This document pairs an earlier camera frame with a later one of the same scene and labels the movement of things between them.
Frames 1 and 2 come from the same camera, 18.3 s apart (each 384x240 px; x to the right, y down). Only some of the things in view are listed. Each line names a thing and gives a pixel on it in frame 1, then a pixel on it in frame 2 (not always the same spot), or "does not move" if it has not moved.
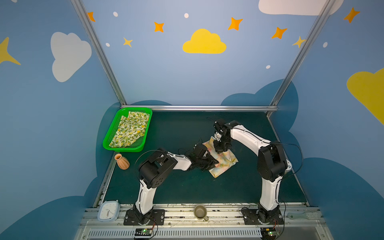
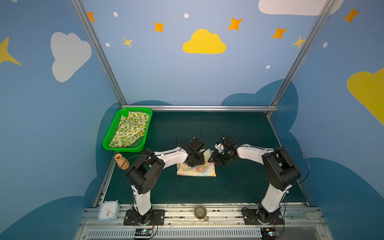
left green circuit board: (143, 232) does not move
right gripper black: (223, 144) -> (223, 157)
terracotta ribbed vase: (122, 162) does not move
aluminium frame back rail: (205, 108) does not move
